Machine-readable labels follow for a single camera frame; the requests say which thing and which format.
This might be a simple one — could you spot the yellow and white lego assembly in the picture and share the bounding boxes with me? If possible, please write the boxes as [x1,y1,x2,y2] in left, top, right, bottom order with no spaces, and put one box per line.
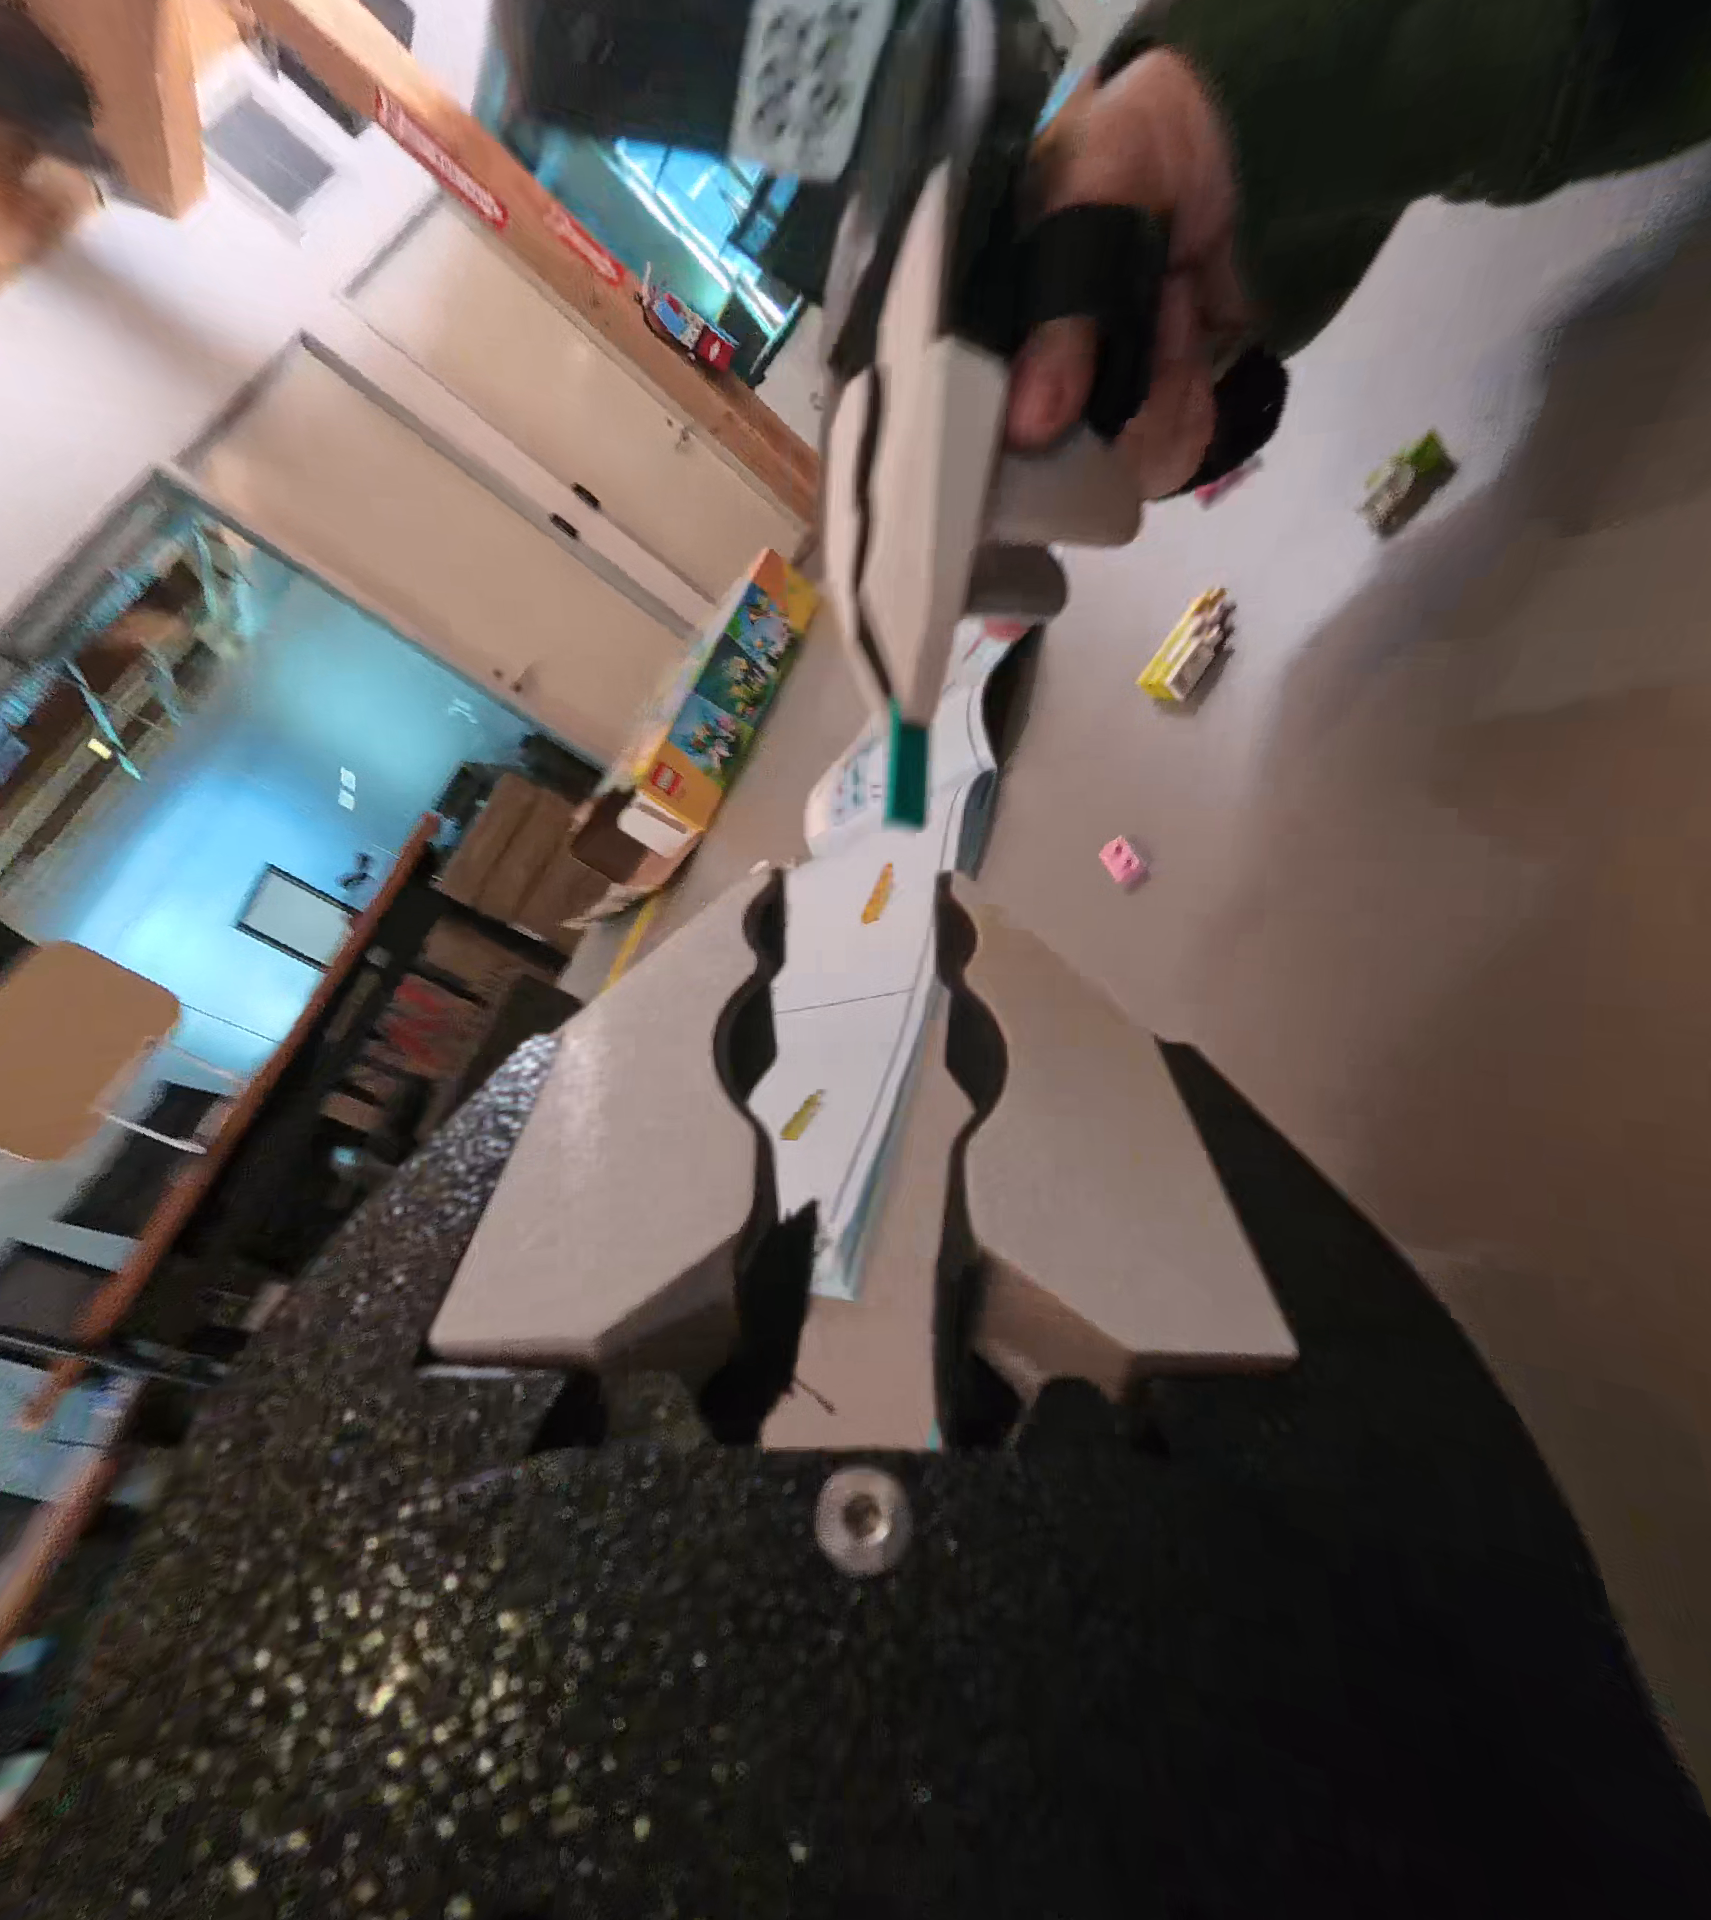
[1135,583,1235,705]

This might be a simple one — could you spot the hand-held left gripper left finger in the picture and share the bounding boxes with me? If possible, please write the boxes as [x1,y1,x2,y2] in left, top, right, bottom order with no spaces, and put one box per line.
[427,866,819,1446]

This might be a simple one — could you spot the white air vent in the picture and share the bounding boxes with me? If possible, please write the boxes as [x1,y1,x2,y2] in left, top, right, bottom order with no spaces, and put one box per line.
[200,72,341,221]

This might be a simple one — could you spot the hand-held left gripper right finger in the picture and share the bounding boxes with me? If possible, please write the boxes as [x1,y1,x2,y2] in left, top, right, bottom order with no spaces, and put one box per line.
[933,872,1299,1412]

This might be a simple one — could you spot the teal lego brick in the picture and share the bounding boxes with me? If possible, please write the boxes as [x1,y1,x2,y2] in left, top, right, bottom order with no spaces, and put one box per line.
[881,701,935,830]

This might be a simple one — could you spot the colourful lego box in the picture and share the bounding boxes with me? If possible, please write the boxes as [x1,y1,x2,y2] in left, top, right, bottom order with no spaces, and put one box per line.
[627,545,821,830]

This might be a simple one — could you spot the person's right hand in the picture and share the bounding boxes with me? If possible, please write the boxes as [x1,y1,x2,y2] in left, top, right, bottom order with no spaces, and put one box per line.
[1005,44,1249,500]

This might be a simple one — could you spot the green and white lego assembly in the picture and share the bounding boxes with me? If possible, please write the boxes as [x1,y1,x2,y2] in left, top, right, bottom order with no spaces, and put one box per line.
[1359,429,1455,535]

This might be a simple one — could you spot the wooden shelf beam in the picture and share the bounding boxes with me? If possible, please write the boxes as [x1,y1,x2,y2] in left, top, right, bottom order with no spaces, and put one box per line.
[247,0,821,519]

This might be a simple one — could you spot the cardboard box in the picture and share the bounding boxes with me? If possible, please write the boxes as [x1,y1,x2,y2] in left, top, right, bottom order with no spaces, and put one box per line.
[431,768,619,962]

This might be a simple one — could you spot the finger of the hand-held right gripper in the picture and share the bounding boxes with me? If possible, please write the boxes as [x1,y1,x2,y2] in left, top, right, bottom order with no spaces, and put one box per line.
[867,172,1015,726]
[821,366,895,704]

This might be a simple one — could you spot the person's right forearm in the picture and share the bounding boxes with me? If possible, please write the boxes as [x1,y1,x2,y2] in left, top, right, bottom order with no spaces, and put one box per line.
[1095,0,1711,362]

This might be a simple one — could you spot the wooden edged table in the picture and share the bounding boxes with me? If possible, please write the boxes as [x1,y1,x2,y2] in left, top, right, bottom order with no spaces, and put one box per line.
[22,814,443,1430]

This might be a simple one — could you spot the tan chair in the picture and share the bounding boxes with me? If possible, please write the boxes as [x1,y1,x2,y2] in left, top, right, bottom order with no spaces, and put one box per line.
[0,854,186,1163]

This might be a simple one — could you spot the lego instruction booklet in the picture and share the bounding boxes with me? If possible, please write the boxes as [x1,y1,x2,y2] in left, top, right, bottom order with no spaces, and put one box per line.
[765,611,1043,1299]

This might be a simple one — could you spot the white cabinet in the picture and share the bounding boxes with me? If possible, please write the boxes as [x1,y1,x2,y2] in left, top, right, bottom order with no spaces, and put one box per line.
[178,192,815,713]

